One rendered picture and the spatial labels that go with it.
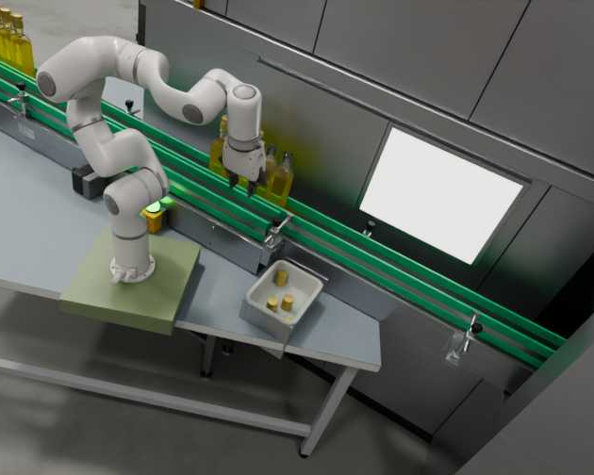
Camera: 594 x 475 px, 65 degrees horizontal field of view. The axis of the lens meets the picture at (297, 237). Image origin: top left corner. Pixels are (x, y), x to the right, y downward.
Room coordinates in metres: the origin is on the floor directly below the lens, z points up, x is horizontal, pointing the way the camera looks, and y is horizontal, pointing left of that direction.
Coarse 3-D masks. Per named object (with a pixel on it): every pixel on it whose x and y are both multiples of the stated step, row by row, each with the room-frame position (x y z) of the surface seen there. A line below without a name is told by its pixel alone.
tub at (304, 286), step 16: (272, 272) 1.08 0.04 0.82; (288, 272) 1.11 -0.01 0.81; (304, 272) 1.10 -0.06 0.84; (256, 288) 0.98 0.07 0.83; (272, 288) 1.06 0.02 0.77; (288, 288) 1.08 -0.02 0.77; (304, 288) 1.09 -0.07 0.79; (320, 288) 1.05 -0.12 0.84; (256, 304) 0.91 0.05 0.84; (304, 304) 1.03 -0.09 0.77; (288, 320) 0.89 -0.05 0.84
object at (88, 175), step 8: (80, 168) 1.28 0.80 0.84; (88, 168) 1.29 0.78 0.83; (72, 176) 1.24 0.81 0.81; (80, 176) 1.23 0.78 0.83; (88, 176) 1.24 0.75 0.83; (96, 176) 1.26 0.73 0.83; (80, 184) 1.23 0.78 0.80; (88, 184) 1.22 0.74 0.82; (96, 184) 1.25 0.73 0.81; (104, 184) 1.29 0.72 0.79; (80, 192) 1.23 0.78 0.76; (88, 192) 1.22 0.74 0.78; (96, 192) 1.25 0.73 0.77
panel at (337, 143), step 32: (256, 64) 1.46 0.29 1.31; (288, 96) 1.42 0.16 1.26; (320, 96) 1.39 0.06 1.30; (288, 128) 1.41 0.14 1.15; (320, 128) 1.38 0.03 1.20; (352, 128) 1.35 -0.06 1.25; (384, 128) 1.33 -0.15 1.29; (416, 128) 1.33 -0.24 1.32; (320, 160) 1.37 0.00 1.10; (352, 160) 1.34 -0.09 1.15; (480, 160) 1.25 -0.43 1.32; (320, 192) 1.36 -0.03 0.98; (352, 192) 1.33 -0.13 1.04; (384, 224) 1.29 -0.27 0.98; (448, 256) 1.23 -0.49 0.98; (480, 256) 1.20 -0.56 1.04
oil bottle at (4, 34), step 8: (0, 8) 1.61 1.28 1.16; (8, 8) 1.63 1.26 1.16; (8, 16) 1.61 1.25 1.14; (8, 24) 1.61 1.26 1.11; (0, 32) 1.60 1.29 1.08; (8, 32) 1.60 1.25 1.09; (0, 40) 1.60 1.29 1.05; (8, 40) 1.59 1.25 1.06; (8, 48) 1.59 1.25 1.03; (8, 56) 1.59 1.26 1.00; (8, 64) 1.59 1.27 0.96
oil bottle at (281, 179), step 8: (280, 168) 1.26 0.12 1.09; (272, 176) 1.25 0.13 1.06; (280, 176) 1.25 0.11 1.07; (288, 176) 1.25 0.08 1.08; (272, 184) 1.25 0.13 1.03; (280, 184) 1.24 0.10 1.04; (288, 184) 1.26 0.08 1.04; (272, 192) 1.25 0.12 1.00; (280, 192) 1.24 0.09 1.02; (288, 192) 1.28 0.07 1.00; (272, 200) 1.25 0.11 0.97; (280, 200) 1.24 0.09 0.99
